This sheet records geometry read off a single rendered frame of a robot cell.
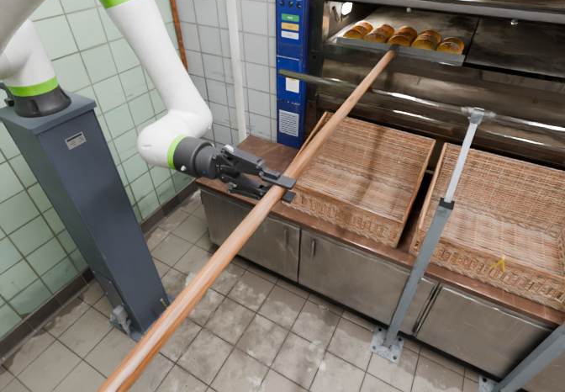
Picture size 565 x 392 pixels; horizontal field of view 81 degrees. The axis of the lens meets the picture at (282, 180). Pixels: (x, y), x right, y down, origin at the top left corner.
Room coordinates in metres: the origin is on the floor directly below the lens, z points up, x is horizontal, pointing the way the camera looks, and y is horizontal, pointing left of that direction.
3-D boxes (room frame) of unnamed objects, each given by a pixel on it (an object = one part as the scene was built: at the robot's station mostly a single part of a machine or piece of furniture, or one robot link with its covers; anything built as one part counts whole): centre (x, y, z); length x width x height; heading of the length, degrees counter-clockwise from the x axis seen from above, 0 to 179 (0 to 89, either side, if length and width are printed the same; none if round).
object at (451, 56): (1.65, -0.58, 1.19); 0.55 x 0.36 x 0.03; 62
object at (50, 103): (0.96, 0.77, 1.23); 0.26 x 0.15 x 0.06; 60
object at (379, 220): (1.22, -0.34, 0.72); 0.56 x 0.49 x 0.28; 60
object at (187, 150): (0.67, 0.21, 1.20); 0.12 x 0.06 x 0.09; 152
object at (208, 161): (0.63, 0.15, 1.20); 0.09 x 0.07 x 0.08; 62
